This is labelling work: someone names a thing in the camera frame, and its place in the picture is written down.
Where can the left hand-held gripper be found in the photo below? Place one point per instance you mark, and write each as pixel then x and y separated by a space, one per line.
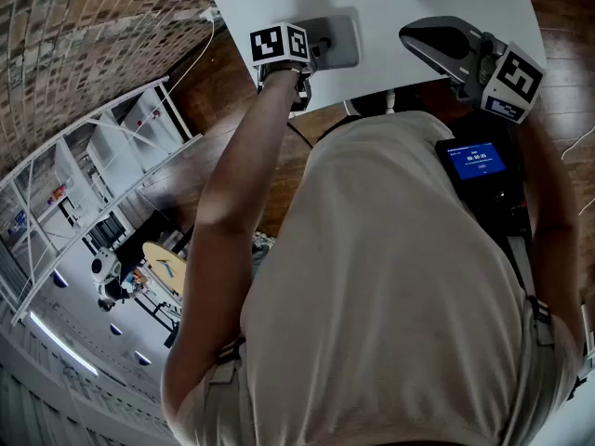
pixel 279 44

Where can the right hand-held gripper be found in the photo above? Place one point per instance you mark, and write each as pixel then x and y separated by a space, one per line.
pixel 441 40

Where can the person's right forearm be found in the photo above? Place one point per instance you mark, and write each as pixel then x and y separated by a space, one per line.
pixel 544 179

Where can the person's left forearm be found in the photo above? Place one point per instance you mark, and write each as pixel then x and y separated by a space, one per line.
pixel 251 133

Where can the white power adapter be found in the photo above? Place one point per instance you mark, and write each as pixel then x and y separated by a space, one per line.
pixel 209 14

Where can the black device with blue screen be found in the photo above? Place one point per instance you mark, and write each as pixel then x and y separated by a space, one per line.
pixel 474 161

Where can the black chest equipment pack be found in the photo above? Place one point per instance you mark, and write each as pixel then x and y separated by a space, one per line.
pixel 493 202

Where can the small red object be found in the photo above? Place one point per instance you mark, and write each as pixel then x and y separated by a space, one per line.
pixel 154 114

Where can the person's patterned shoe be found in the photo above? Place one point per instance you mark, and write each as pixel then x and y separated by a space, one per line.
pixel 264 240

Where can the person's gray trouser leg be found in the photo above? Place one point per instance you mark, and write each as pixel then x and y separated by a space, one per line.
pixel 260 258

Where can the person's beige shirt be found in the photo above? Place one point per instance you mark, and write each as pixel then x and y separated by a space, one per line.
pixel 372 272

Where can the white metal rack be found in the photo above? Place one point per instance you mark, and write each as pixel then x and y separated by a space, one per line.
pixel 111 153

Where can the round wooden table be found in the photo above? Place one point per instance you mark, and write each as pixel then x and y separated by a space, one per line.
pixel 162 267

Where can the orange packet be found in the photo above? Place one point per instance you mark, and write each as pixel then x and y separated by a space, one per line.
pixel 56 193

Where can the white robot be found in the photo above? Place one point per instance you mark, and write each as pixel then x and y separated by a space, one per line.
pixel 104 267

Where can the long ceiling light strip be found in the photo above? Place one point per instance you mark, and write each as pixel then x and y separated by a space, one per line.
pixel 60 342

